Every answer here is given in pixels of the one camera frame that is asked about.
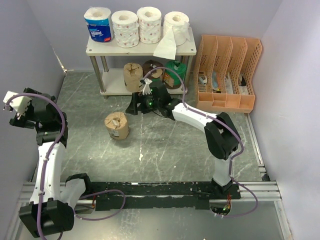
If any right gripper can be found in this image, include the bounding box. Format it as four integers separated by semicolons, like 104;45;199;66
125;91;161;116

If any brown roll black print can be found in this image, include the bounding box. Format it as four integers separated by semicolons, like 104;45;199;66
104;112;130;140

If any tan roll with label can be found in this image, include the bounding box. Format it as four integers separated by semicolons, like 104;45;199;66
123;63;144;93

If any green roll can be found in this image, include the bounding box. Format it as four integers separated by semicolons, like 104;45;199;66
142;60;164;82
163;60;187;89

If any rose-print roll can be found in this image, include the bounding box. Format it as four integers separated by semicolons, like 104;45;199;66
136;6;162;44
111;10;140;48

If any plain white paper towel roll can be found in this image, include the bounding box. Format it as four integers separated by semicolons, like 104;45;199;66
153;11;190;60

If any blue Tempo roll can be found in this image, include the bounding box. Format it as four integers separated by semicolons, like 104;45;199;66
83;7;114;43

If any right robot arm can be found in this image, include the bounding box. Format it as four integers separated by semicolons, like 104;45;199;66
125;79;241;199

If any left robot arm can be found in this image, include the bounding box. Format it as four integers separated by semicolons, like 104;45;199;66
3;88;94;240

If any white two-tier shelf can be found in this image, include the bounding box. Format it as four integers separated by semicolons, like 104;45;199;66
85;27;197;99

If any orange plastic file organizer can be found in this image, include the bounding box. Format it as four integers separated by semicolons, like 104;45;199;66
193;34;263;114

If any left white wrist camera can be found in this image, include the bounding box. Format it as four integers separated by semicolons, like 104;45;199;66
3;91;32;116

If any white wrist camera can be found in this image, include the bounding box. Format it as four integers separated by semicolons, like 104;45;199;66
3;91;32;116
140;78;153;95

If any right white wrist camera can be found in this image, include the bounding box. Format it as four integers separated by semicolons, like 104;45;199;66
140;78;153;95

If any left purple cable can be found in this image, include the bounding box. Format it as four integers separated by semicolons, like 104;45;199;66
4;92;126;240

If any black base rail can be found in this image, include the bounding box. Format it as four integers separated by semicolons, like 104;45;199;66
80;181;241;211

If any aluminium extrusion rail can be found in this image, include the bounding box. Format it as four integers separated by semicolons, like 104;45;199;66
17;164;282;204

